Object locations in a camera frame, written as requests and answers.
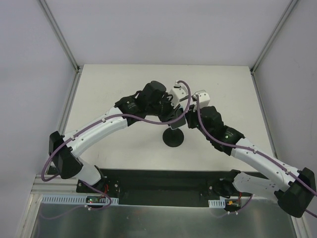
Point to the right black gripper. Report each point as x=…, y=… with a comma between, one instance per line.
x=191, y=119

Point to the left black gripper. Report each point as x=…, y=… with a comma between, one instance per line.
x=169, y=115

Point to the blue case black phone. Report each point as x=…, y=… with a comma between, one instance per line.
x=177, y=115

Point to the black phone stand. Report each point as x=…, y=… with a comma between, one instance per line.
x=173, y=137

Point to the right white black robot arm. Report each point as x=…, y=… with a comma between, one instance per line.
x=293, y=189

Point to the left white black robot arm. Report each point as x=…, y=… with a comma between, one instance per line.
x=153, y=100

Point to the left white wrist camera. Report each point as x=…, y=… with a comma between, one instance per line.
x=179, y=93

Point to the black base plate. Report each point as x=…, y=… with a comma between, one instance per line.
x=167, y=188

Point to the right white cable duct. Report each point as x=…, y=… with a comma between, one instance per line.
x=217, y=203

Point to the white cable duct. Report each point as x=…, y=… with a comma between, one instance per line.
x=217, y=203
x=78, y=200

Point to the right aluminium frame post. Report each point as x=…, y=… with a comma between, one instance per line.
x=274, y=34

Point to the aluminium frame post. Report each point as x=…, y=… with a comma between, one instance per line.
x=58, y=34
x=274, y=34

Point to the aluminium rail left side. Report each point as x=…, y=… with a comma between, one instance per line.
x=56, y=185

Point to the left aluminium frame post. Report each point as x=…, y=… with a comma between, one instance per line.
x=58, y=34

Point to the left white cable duct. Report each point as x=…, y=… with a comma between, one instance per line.
x=78, y=200

